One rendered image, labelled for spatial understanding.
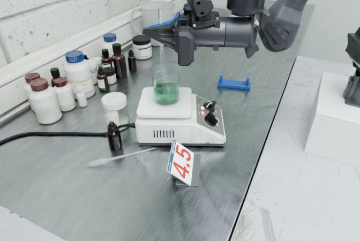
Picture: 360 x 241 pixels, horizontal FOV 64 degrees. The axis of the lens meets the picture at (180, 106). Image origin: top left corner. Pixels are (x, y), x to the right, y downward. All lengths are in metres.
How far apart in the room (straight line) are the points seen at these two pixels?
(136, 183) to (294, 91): 0.55
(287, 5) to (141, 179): 0.42
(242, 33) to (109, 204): 0.40
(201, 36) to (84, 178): 0.36
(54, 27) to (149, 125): 0.50
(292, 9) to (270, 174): 0.32
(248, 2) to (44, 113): 0.54
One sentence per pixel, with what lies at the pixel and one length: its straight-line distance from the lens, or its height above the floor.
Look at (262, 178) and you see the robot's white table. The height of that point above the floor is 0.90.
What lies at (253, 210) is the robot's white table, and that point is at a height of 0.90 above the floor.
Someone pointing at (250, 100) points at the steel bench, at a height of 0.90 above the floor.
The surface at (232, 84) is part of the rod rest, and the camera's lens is 0.89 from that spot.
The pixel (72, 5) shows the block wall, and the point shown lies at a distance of 1.04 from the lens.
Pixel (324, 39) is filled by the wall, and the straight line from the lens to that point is 1.99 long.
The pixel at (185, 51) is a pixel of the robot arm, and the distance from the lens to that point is 0.48.
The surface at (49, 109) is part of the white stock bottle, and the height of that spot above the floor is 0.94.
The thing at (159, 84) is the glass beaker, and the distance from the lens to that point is 0.61.
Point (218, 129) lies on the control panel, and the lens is 0.66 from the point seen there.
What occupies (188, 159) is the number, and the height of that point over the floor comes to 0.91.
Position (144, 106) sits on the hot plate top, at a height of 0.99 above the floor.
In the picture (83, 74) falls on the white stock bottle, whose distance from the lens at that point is 0.84.
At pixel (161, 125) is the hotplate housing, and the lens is 0.62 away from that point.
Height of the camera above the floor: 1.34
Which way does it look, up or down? 34 degrees down
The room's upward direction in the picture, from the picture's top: 1 degrees counter-clockwise
